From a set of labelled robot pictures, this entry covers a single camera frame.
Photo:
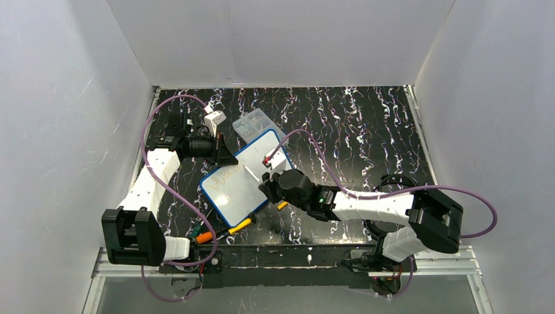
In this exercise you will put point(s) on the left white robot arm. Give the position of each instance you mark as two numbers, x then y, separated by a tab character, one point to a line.
131	231

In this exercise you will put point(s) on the white marker pen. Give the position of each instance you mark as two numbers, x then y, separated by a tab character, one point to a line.
252	174

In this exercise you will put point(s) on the clear plastic organizer box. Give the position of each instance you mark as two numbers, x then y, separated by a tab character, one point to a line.
251	125

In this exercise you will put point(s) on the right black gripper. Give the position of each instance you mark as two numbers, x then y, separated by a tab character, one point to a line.
268	188

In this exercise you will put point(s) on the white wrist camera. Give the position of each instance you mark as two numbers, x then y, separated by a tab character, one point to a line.
212	119
275	162

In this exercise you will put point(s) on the yellow marker cap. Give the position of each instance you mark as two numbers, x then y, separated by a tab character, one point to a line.
282	205

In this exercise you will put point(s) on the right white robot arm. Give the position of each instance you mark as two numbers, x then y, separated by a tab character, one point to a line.
428	218

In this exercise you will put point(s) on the aluminium frame rail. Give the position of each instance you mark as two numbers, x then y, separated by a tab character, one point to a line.
287	279

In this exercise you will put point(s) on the blue-framed whiteboard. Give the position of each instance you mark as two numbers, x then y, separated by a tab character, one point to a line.
231	190

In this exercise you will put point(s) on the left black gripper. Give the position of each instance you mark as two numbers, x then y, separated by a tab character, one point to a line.
218	149

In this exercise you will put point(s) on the yellow-handled screwdriver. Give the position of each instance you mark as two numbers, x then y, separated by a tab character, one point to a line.
240	225

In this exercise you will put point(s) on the green-handled screwdriver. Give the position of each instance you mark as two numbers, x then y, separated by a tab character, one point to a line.
197	230

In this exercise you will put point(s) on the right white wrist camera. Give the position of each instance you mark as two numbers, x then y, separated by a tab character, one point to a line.
275	162

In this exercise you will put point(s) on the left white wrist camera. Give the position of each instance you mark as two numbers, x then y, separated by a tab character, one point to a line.
212	119

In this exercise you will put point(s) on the orange-handled screwdriver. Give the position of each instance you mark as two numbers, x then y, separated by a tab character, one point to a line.
207	236

